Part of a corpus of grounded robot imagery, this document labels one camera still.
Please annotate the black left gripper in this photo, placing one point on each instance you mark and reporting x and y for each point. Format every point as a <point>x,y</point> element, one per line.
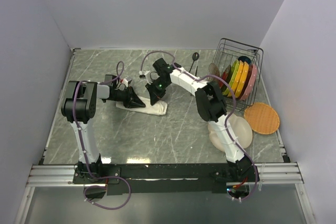
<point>133,100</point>

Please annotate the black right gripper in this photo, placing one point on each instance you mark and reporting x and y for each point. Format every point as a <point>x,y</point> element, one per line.
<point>155,96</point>

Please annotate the white cloth napkin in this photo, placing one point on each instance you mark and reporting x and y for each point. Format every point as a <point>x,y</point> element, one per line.
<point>160,108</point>

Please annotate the black spoon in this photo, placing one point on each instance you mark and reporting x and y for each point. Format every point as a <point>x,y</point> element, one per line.
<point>195,57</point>

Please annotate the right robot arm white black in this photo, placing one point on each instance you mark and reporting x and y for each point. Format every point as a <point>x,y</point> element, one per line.
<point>210,102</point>

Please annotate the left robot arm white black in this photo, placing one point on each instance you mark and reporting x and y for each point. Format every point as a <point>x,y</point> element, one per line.
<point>79,107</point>

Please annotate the brown round plate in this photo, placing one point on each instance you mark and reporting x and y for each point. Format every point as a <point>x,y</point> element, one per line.
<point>213,71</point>

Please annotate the red plate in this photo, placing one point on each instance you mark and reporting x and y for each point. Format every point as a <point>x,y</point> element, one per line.
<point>225,75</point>

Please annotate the yellow plate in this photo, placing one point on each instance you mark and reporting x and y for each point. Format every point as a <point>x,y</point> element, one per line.
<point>235,84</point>

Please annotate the orange plate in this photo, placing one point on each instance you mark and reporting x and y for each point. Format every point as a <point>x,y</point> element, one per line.
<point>243,79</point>

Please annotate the green plate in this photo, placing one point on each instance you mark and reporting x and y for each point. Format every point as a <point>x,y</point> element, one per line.
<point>233,73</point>

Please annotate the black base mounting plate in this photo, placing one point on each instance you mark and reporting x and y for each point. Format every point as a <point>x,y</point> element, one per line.
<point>167,178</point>

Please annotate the beige round plate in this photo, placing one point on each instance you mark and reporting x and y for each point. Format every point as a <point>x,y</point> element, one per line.
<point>241,129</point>

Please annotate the dark blue bowl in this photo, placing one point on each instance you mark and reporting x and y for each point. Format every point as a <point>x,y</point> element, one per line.
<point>245,59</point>

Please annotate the pink plate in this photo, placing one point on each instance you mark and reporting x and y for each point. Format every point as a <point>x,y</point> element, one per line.
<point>251,78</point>

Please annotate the orange woven round placemat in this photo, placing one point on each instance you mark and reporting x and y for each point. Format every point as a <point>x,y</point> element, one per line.
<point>262,118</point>

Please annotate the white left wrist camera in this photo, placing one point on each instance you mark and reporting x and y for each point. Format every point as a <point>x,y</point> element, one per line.
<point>125,83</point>

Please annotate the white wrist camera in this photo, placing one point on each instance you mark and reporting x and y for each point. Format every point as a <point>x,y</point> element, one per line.
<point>125,83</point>
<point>146,74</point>

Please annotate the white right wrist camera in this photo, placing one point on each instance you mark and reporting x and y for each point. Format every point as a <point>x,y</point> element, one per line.
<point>146,74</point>

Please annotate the black wire dish rack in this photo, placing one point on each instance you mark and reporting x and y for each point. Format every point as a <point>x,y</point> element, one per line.
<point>227,52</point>

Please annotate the aluminium frame rail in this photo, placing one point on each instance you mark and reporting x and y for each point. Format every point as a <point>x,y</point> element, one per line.
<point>62,175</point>

